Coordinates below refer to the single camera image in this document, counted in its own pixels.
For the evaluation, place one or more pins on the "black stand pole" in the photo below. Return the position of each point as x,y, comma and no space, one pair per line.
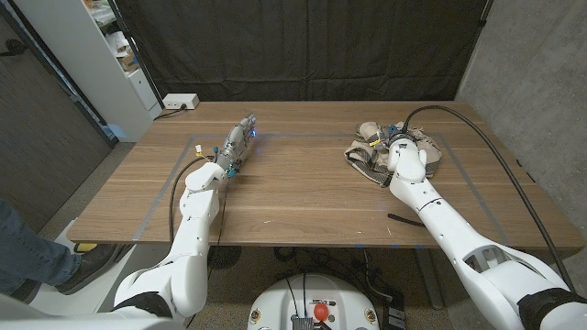
137,59

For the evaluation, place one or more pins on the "black round floor fan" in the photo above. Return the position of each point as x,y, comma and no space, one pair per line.
224,256

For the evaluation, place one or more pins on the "dark work shoe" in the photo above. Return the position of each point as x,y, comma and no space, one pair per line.
91,266
27,289

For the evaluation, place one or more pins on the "person leg in jeans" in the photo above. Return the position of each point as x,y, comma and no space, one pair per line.
27,256

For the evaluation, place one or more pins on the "black floor power strip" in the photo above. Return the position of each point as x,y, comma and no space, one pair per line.
394,316

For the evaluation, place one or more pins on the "white power outlet box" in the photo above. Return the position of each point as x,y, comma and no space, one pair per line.
180,101

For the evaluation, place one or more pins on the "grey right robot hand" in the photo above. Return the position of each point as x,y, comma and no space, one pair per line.
394,134

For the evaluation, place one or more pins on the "small cardboard box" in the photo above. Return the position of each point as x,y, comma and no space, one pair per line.
128,62

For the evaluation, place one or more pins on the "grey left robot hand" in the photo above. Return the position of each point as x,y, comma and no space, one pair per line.
235,144

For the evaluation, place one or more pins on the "white shelf cabinet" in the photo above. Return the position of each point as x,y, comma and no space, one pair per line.
87,59

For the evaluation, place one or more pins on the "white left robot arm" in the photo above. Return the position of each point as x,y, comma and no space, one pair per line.
192,229

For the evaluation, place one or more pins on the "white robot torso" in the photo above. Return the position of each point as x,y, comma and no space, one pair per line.
275,302

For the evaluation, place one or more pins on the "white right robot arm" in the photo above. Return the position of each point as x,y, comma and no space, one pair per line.
449,229

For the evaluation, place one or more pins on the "red emergency stop button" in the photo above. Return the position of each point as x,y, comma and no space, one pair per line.
321,311

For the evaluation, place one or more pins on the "beige plaid scarf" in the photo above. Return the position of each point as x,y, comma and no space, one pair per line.
367,158

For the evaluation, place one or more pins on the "black curtain backdrop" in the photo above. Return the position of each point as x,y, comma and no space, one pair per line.
298,46

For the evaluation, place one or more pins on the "white floor panel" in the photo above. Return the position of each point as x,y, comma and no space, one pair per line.
73,302

